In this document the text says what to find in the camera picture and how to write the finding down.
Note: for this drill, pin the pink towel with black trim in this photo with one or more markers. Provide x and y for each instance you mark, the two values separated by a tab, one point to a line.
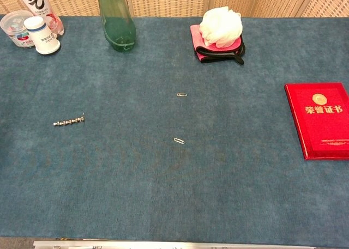
196	37

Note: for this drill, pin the blue table carpet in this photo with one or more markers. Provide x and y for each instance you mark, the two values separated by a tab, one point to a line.
218	191

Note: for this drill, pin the white mesh bath sponge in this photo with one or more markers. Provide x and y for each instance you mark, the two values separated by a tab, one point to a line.
221	25

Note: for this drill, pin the green glass bottle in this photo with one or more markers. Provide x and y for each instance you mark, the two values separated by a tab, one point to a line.
117	28

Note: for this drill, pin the woven bamboo screen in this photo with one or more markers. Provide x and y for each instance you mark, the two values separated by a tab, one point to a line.
169	1

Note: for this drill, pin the red certificate book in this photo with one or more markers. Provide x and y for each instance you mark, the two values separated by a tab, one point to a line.
321	123

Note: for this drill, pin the white bottle with blue band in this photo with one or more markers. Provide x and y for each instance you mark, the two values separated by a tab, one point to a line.
45	40

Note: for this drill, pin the pink labelled drink bottle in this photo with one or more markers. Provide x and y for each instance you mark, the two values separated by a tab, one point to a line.
35	1

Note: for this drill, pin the clear plastic container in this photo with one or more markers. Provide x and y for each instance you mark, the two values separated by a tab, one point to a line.
9	28

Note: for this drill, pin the aluminium table edge rail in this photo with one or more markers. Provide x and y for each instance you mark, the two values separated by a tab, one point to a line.
163	245

